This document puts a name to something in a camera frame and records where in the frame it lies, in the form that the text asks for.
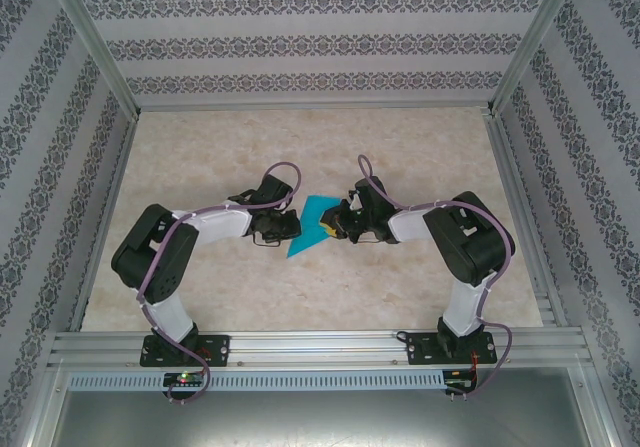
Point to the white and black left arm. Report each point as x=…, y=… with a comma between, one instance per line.
x=220, y=224

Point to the aluminium frame post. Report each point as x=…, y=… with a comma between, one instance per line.
x=530, y=52
x=100, y=52

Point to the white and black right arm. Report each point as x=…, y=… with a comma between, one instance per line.
x=407, y=227

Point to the grey metal sheet shelf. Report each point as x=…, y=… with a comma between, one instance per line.
x=320, y=422

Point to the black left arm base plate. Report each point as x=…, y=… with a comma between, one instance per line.
x=220, y=349

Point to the aluminium mounting rail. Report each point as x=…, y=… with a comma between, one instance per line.
x=320, y=349

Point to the aluminium back rail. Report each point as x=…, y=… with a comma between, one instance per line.
x=310, y=107

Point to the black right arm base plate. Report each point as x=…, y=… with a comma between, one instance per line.
x=420, y=349

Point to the aluminium side rail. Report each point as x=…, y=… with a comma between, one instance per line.
x=525, y=217
x=106, y=217

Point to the blue paper sheet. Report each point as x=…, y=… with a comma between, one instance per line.
x=310, y=232

